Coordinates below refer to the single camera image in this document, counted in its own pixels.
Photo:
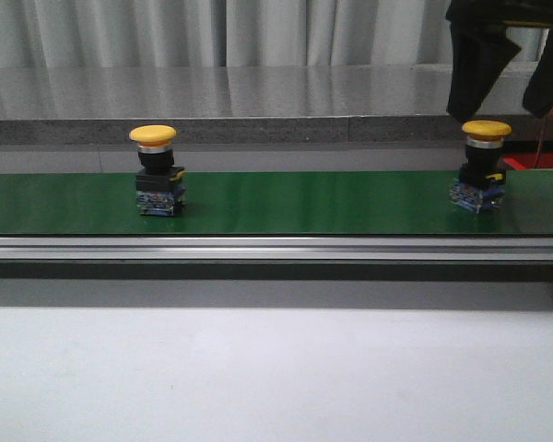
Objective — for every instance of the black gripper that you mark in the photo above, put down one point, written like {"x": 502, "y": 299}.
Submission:
{"x": 481, "y": 51}

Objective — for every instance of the yellow mushroom push button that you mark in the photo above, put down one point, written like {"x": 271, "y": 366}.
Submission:
{"x": 158, "y": 184}
{"x": 479, "y": 186}

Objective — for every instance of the red plastic bin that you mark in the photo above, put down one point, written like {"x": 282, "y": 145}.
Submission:
{"x": 522, "y": 161}

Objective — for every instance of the green conveyor belt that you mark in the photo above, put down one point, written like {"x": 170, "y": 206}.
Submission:
{"x": 268, "y": 203}

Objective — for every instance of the grey stone counter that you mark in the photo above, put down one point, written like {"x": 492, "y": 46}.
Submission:
{"x": 228, "y": 105}

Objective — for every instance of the grey curtain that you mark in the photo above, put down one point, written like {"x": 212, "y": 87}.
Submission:
{"x": 53, "y": 34}

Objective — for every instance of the aluminium conveyor frame rail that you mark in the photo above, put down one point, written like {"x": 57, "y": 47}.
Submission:
{"x": 324, "y": 248}

